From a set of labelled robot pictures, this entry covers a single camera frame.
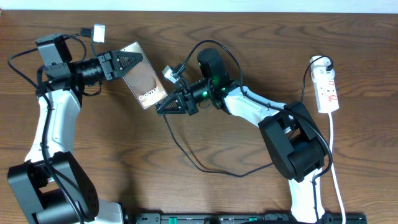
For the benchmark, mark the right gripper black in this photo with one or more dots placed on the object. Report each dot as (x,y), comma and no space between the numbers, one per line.
(182,106)

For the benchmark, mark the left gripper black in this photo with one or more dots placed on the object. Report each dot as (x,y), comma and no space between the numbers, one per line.
(112,57)

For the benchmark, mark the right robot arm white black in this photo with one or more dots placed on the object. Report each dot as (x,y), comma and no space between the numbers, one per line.
(296,147)

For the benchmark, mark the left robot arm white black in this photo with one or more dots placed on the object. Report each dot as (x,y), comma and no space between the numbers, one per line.
(50,185)

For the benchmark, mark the white power strip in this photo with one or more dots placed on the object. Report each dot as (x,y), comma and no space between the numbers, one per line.
(322,75)

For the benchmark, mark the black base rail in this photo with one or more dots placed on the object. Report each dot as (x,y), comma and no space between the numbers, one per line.
(156,218)

